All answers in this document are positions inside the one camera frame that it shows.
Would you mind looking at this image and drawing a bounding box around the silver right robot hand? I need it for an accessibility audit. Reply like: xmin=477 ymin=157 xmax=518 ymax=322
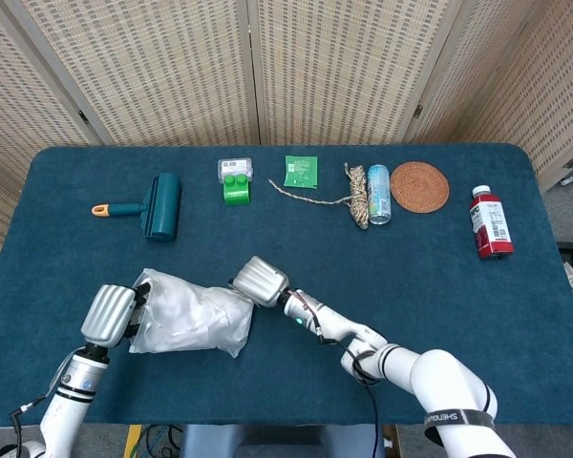
xmin=228 ymin=255 xmax=291 ymax=309

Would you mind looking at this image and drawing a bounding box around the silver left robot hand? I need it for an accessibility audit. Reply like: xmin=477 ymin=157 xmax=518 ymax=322
xmin=79 ymin=281 xmax=154 ymax=349

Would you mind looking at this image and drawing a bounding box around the frosted plastic zip bag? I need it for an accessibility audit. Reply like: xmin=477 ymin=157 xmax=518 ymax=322
xmin=127 ymin=267 xmax=255 ymax=359

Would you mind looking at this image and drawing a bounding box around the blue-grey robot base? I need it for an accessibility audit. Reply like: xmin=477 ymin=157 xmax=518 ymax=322
xmin=179 ymin=424 xmax=388 ymax=458

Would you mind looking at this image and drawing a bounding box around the green toy building block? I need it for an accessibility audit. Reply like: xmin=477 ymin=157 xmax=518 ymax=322
xmin=223 ymin=174 xmax=253 ymax=207

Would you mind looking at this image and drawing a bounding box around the green foil sachet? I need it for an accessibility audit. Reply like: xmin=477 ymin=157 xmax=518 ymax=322
xmin=283 ymin=155 xmax=319 ymax=189

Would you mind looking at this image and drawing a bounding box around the small clear plastic box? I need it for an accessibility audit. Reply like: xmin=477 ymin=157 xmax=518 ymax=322
xmin=217 ymin=156 xmax=255 ymax=184

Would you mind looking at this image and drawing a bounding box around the teal lint roller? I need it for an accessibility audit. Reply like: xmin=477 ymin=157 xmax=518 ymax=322
xmin=91 ymin=172 xmax=182 ymax=241

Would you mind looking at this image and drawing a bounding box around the light blue drink can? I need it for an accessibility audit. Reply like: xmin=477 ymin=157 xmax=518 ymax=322
xmin=366 ymin=164 xmax=393 ymax=226

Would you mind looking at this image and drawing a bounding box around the blue carpet table surface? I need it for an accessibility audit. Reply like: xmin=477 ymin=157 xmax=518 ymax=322
xmin=0 ymin=142 xmax=573 ymax=427

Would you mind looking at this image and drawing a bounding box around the round woven rattan coaster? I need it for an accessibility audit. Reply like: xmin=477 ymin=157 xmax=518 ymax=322
xmin=390 ymin=160 xmax=451 ymax=212

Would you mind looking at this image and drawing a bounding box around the red drink bottle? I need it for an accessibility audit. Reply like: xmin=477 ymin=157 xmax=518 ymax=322
xmin=468 ymin=184 xmax=515 ymax=261

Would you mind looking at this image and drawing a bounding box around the woven rattan folding screen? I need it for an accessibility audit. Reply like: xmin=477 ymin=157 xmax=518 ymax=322
xmin=0 ymin=0 xmax=573 ymax=306

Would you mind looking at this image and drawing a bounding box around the left arm cable with plug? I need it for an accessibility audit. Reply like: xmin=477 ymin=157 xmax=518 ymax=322
xmin=9 ymin=352 xmax=77 ymax=458

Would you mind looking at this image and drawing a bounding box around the bundle of speckled rope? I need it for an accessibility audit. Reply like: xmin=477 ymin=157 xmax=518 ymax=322
xmin=267 ymin=162 xmax=370 ymax=231

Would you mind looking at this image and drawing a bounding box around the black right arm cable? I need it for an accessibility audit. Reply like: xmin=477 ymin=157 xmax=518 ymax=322
xmin=312 ymin=304 xmax=383 ymax=458

